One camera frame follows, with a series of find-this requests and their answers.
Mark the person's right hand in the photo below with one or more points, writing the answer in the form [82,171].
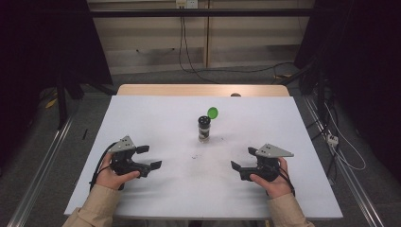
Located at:
[277,186]

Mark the scattered dark spice crumbs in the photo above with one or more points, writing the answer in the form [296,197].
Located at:
[195,156]

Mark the dark round table grommet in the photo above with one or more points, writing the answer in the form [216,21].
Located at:
[235,95]

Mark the yellow floor tape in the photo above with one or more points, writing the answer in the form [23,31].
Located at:
[51,103]

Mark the person's left hand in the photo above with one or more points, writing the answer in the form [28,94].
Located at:
[108,176]

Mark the glass spice jar green lid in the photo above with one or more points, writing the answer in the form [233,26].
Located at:
[204,129]

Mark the black horizontal metal bar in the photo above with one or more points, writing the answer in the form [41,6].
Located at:
[201,13]

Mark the aluminium floor rail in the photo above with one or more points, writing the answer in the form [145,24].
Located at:
[353,186]
[41,170]

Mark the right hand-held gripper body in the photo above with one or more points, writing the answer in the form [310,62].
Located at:
[268,160]

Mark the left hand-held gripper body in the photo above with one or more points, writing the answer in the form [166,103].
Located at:
[124,162]

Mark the black curtain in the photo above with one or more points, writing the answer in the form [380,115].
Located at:
[365,47]
[41,41]

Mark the white power strip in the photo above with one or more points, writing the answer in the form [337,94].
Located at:
[332,140]

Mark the white wall socket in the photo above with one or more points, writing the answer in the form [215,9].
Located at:
[186,3]

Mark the black metal stand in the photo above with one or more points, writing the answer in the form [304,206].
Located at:
[62,104]

